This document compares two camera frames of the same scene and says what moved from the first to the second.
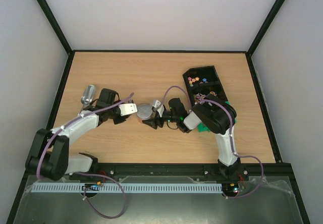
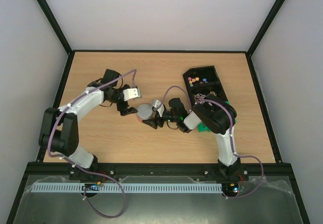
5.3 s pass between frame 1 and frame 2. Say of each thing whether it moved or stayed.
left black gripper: moved
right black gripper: stayed
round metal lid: stayed
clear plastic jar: stayed
